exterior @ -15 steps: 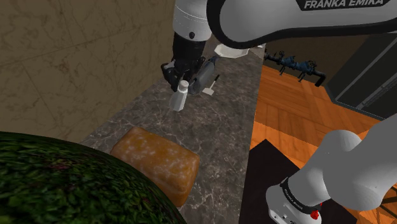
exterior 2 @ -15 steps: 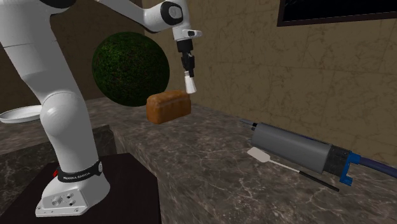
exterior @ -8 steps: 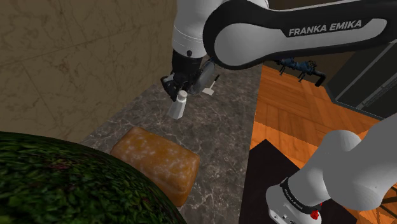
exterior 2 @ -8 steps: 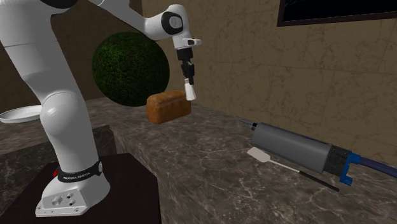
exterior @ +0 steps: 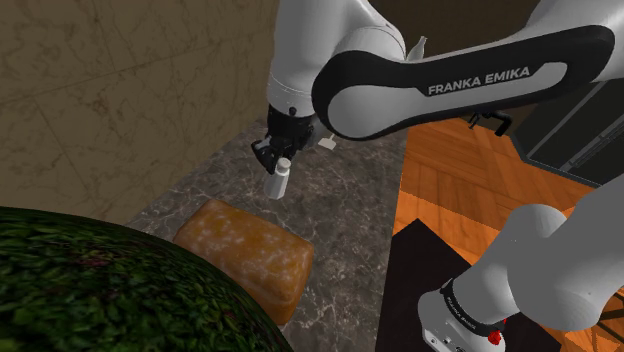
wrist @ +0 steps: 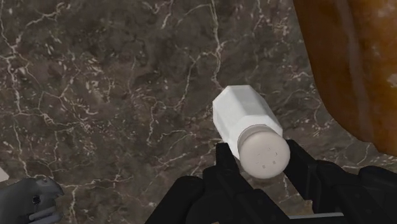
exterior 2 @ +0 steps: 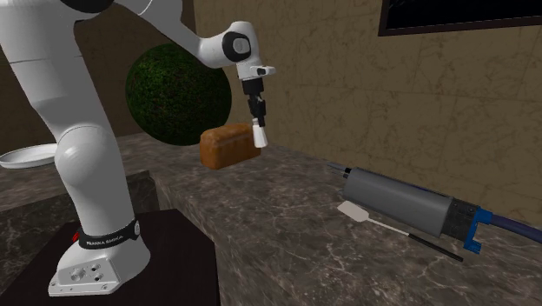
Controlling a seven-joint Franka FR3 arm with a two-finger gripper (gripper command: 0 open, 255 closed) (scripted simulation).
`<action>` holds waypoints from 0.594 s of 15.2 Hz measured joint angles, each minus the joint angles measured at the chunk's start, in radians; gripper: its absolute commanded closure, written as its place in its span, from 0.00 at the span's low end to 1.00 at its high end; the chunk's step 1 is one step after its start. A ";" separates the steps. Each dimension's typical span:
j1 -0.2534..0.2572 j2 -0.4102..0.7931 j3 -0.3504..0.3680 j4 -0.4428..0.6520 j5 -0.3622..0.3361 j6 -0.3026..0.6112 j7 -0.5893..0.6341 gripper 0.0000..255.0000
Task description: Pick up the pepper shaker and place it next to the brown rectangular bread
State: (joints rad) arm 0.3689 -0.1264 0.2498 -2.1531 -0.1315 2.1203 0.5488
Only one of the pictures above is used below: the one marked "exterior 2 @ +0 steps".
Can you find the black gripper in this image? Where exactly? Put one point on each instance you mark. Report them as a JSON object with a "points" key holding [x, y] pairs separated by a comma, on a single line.
{"points": [[253, 87]]}

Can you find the dark framed wall picture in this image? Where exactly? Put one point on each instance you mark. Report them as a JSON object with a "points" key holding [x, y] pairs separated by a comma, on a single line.
{"points": [[457, 12]]}

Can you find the white plate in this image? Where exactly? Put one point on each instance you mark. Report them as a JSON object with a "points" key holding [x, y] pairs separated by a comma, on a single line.
{"points": [[27, 156]]}

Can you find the dark robot stand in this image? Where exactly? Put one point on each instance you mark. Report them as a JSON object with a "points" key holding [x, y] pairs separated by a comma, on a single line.
{"points": [[182, 262]]}

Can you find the round green bush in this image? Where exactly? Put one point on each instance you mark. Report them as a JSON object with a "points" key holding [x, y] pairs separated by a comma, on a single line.
{"points": [[178, 97]]}

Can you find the brown bread loaf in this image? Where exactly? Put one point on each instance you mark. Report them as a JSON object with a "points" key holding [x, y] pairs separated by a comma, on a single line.
{"points": [[226, 148]]}

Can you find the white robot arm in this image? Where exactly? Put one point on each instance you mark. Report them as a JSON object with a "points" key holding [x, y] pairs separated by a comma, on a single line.
{"points": [[80, 161]]}

